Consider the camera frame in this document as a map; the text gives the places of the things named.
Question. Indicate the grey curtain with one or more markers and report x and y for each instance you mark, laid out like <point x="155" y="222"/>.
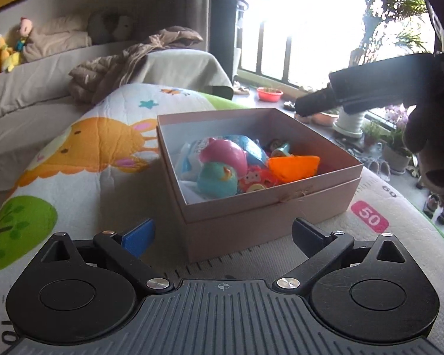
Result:
<point x="198" y="7"/>

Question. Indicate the red printed toy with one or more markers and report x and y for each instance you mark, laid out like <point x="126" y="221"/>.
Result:
<point x="255" y="181"/>

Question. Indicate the grey covered sofa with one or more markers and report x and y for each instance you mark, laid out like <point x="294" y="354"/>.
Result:
<point x="22" y="137"/>

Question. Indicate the grey plush toy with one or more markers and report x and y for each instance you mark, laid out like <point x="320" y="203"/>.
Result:
<point x="109" y="26"/>

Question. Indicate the purple potted flowers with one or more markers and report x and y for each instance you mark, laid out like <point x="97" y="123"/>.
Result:
<point x="396" y="148"/>

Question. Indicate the black window railing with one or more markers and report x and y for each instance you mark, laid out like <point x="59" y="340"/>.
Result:
<point x="261" y="44"/>

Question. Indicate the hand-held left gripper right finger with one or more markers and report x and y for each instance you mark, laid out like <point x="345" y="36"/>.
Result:
<point x="309" y="235"/>

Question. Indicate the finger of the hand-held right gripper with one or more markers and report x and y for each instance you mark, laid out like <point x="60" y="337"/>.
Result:
<point x="377" y="81"/>

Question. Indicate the pink cardboard box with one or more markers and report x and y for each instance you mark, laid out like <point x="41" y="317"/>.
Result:
<point x="244" y="222"/>

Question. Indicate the small green potted plant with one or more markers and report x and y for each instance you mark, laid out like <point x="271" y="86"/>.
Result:
<point x="370" y="133"/>

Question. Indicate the yellow duck plush toy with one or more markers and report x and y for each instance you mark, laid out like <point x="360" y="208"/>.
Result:
<point x="9" y="57"/>

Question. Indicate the white plant pot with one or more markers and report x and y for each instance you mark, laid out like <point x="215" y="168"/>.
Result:
<point x="349" y="124"/>

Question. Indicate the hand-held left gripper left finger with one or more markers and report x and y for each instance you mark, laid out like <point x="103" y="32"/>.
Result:
<point x="138" y="236"/>

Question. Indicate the blue face mask packet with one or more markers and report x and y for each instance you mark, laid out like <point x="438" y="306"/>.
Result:
<point x="253" y="149"/>

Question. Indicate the green palm plant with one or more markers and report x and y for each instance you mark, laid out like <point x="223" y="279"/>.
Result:
<point x="396" y="3"/>

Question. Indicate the beige folded blanket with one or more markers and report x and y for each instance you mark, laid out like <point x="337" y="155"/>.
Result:
<point x="59" y="37"/>

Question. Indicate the brown crumpled blanket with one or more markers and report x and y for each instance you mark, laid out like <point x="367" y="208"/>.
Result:
<point x="125" y="63"/>

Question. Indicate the printed cartoon blanket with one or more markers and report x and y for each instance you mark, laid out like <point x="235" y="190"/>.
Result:
<point x="77" y="177"/>

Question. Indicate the red bowl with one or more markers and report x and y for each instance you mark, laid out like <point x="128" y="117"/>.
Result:
<point x="269" y="94"/>

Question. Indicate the teal duck toy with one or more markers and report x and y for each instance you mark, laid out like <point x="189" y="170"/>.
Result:
<point x="214" y="179"/>

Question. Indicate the small colourful toy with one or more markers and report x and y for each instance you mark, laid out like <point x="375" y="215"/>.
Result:
<point x="279" y="148"/>

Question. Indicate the person's right hand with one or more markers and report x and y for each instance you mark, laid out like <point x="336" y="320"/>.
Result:
<point x="438" y="137"/>

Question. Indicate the orange plastic toy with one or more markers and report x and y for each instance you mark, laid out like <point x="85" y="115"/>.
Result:
<point x="292" y="168"/>

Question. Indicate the pink egg toy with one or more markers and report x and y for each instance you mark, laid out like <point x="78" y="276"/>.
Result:
<point x="225" y="153"/>

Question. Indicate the pink-headed doll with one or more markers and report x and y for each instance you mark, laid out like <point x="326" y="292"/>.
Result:
<point x="25" y="29"/>

